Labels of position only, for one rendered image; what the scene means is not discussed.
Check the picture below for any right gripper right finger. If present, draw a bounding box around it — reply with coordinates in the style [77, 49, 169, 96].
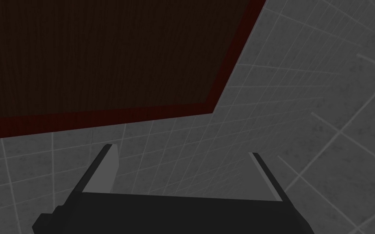
[238, 152, 288, 202]

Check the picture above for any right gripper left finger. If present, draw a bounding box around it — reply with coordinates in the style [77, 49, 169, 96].
[71, 143, 120, 195]

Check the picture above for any dark brown wooden door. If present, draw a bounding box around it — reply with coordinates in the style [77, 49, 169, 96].
[0, 0, 267, 142]

